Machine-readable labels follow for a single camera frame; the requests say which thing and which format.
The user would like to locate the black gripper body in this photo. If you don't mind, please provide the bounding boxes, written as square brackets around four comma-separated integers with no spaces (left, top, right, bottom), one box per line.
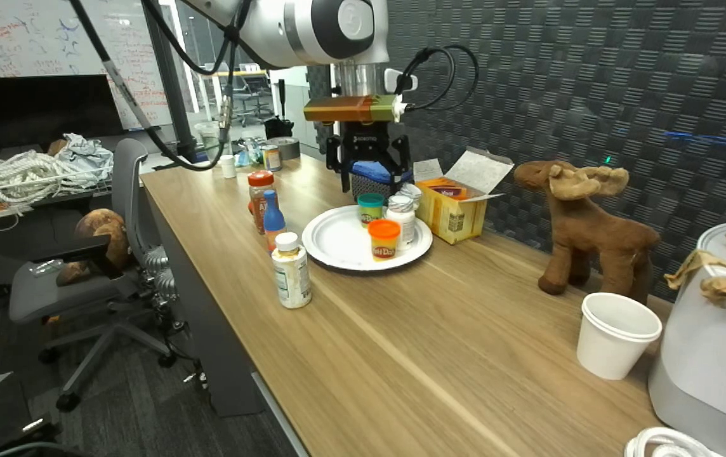
[326,121,414,169]

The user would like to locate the orange-lid play-doh can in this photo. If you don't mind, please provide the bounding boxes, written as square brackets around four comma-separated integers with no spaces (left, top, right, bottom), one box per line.
[365,219,403,261]

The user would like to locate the stained white-cap bottle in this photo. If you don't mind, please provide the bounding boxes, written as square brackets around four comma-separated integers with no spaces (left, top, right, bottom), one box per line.
[270,230,315,313]

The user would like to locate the white paper plate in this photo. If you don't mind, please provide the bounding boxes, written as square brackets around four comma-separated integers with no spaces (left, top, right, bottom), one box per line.
[301,201,438,275]

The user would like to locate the blue sponge black holder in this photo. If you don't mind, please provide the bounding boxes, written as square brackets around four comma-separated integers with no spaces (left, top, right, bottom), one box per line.
[350,160,403,201]

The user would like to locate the yellow cardboard box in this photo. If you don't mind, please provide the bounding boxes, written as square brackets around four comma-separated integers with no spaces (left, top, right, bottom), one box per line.
[411,148,516,249]

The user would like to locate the yellow-label tin can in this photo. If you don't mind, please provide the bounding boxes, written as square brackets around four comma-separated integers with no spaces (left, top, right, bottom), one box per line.
[262,145,287,173]

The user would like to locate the red-lid spice jar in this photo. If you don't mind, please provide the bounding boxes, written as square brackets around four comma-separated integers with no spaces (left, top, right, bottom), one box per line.
[246,169,278,234]

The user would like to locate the small white cup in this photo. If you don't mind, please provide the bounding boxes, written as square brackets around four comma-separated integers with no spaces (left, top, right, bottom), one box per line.
[213,152,240,181]

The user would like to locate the brown moose plush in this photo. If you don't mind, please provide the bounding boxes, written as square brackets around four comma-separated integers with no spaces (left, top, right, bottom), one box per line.
[510,160,662,301]

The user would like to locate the brown plush toy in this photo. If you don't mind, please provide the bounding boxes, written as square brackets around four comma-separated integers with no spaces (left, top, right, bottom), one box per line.
[56,205,136,287]

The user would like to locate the white paper cup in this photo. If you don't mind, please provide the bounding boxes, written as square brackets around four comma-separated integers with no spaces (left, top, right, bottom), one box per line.
[573,290,665,383]

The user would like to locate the grey office chair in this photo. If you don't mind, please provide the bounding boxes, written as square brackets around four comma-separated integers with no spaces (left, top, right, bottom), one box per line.
[9,138,207,417]

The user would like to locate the blue tape strip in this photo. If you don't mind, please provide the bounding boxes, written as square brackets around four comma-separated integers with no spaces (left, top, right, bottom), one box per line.
[665,126,726,152]

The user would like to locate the grey white appliance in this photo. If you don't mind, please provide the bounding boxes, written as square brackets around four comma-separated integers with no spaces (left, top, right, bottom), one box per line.
[648,219,726,457]

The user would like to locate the black camera stand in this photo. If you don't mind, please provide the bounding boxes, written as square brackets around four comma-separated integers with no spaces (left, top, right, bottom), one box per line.
[262,79,297,141]

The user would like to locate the black metal post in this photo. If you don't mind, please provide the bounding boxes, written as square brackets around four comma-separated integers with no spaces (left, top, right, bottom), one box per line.
[141,0,199,148]

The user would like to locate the white cable pile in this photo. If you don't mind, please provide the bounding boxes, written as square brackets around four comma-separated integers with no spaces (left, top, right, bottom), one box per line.
[0,133,117,214]

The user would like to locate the white rope coil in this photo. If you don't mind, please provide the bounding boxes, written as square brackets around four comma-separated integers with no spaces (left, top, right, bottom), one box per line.
[622,423,726,457]

